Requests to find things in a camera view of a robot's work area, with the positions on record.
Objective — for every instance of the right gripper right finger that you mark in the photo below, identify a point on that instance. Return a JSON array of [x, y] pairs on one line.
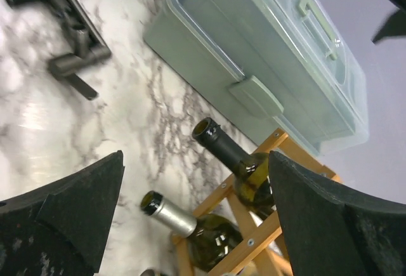
[[332, 229]]

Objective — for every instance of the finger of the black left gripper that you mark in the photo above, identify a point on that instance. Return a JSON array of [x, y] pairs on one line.
[[394, 26]]

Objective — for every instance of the green wine bottle brown label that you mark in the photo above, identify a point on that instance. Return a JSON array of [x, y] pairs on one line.
[[210, 237]]

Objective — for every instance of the dark green wine bottle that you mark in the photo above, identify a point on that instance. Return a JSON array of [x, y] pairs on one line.
[[252, 183]]

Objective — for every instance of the clear square liquor bottle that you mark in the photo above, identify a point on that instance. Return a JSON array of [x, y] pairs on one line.
[[152, 272]]

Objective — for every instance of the translucent green storage box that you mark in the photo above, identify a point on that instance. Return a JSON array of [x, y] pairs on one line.
[[268, 64]]

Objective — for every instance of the wooden wine rack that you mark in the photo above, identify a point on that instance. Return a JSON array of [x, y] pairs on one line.
[[254, 247]]

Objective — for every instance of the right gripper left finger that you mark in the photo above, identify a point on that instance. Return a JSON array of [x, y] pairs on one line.
[[62, 228]]

